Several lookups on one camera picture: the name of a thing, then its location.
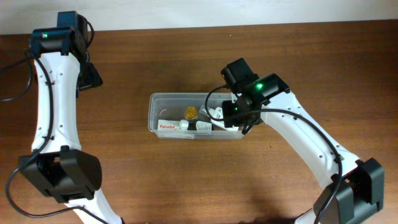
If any white spray bottle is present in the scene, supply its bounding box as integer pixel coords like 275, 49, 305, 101
200, 105, 238, 131

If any small gold-lidded jar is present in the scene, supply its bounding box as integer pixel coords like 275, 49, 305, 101
184, 106, 198, 121

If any dark bottle white cap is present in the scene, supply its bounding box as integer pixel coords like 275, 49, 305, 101
179, 119, 213, 132

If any clear plastic container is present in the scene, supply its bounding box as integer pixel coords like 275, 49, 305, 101
148, 93, 244, 139

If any white Panadol medicine box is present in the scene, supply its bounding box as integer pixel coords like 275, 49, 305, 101
157, 119, 180, 131

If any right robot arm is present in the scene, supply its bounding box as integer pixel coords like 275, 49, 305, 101
221, 58, 385, 223

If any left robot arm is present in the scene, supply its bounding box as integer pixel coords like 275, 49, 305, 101
19, 11, 124, 223

